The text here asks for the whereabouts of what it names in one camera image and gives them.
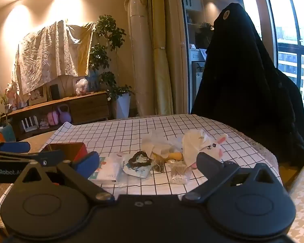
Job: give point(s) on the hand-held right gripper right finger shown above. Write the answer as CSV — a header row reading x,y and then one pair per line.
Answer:
x,y
207,162

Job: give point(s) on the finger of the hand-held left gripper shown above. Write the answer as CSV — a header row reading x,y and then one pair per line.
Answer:
x,y
14,146
48,155

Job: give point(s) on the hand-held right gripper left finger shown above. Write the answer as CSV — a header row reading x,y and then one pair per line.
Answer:
x,y
86,164

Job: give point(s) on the red tin box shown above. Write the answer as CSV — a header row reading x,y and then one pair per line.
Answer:
x,y
65,148

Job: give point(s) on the white mesh pouch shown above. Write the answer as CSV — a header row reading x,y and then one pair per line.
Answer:
x,y
192,144

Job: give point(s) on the yellow soft toy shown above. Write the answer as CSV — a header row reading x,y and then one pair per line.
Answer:
x,y
176,155

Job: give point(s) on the cartoon print face mask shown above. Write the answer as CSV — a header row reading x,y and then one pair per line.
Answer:
x,y
138,173

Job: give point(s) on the white tissue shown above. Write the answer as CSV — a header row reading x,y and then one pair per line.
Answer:
x,y
154,144

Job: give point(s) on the teal container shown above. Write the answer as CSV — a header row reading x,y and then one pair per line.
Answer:
x,y
8,133

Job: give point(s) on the small white carton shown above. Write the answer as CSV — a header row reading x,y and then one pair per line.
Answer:
x,y
109,169

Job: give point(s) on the white router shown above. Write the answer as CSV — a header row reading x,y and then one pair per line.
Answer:
x,y
30,126

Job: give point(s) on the bag of cotton swabs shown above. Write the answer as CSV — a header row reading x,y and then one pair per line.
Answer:
x,y
179,174

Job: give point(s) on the small packets pile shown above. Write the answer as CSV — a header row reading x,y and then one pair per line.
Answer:
x,y
44,124

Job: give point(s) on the pink case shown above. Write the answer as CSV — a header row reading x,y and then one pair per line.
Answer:
x,y
53,118

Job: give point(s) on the purple kettlebell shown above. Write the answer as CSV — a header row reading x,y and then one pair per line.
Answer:
x,y
64,115

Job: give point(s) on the black checked white tablecloth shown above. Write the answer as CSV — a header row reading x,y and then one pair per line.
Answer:
x,y
121,131

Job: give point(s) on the brown twine bundle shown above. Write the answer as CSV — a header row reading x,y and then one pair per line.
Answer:
x,y
158,166

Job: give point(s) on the pink plush doll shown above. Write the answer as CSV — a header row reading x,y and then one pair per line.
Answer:
x,y
11,95

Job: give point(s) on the wooden sideboard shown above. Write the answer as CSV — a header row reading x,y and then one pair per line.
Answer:
x,y
88,106

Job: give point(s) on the black speaker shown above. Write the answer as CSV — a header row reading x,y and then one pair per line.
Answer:
x,y
54,92

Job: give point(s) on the white planter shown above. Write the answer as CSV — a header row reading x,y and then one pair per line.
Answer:
x,y
122,106

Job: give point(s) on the cream shell-shaped decoration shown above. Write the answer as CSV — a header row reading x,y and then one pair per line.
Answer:
x,y
67,84

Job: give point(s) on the plastic bag with pink items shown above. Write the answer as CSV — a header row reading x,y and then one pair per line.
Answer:
x,y
81,87

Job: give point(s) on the white washing machine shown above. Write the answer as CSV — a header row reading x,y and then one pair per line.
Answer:
x,y
198,81

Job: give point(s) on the blue printed box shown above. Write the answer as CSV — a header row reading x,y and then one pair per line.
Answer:
x,y
93,79

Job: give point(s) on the cream draped cloth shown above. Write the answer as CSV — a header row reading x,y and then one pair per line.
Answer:
x,y
48,55

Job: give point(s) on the houndstooth sofa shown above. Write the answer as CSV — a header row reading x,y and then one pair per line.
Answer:
x,y
302,197

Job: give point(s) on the yellow curtain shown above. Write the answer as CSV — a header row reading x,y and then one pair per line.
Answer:
x,y
164,68

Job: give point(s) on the covered standing air conditioner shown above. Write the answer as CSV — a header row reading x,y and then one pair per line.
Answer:
x,y
141,55

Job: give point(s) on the dark potted plant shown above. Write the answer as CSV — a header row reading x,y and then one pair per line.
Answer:
x,y
205,35

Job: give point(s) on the green potted tree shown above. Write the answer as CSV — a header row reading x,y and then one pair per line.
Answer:
x,y
109,35

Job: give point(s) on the large window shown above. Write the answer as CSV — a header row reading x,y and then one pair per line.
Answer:
x,y
291,17

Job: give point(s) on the picture frame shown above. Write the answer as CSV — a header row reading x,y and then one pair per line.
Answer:
x,y
38,95

